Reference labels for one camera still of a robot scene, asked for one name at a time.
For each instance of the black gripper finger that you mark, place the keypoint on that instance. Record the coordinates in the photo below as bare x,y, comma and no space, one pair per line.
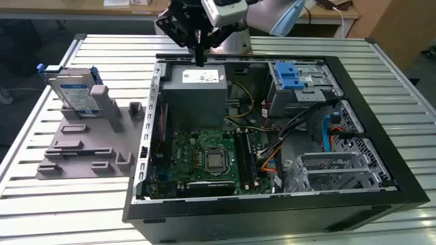
177,33
203,51

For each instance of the hard disk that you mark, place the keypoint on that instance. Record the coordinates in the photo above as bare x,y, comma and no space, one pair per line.
77,97

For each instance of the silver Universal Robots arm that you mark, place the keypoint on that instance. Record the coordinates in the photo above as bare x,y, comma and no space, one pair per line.
238,38

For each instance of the metal disk bay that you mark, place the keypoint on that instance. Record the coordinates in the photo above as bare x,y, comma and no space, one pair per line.
334,171

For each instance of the white box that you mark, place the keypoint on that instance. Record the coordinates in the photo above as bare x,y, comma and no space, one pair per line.
142,2

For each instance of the white paper sheet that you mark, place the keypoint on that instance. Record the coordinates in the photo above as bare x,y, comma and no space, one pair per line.
117,3

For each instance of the grey power supply unit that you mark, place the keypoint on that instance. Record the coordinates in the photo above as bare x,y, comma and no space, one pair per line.
194,107

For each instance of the blue drive latch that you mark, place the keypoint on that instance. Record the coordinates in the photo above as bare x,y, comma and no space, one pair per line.
287,76

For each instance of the brown wooden desk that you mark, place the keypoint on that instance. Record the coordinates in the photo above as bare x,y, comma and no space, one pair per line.
86,10

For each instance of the metal drive cage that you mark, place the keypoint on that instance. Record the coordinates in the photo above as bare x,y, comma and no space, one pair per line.
307,98

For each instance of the green motherboard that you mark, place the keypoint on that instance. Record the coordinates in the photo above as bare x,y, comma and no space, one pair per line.
186,153

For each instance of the brown leather case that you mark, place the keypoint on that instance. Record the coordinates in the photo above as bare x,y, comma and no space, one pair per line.
327,3

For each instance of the silver CPU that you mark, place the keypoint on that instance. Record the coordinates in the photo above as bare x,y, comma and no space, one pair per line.
215,161

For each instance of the black RAM slot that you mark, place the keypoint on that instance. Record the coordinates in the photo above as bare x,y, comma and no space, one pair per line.
241,158

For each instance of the dark RAM stick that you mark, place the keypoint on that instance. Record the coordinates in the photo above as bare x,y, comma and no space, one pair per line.
253,158

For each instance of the grey parts rack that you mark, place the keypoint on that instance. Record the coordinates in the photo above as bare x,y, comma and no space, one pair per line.
95,143

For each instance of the black graphics card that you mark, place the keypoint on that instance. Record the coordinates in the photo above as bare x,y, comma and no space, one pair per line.
207,187

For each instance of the brown wooden cabinet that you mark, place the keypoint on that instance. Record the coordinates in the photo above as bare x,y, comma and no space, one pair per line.
391,25

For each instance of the grey metal foot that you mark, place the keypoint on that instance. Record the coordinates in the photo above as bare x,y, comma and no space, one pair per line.
5,97

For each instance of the black PC case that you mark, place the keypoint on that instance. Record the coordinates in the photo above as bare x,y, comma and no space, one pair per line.
238,217

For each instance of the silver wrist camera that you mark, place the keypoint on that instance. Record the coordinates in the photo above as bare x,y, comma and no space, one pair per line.
225,15

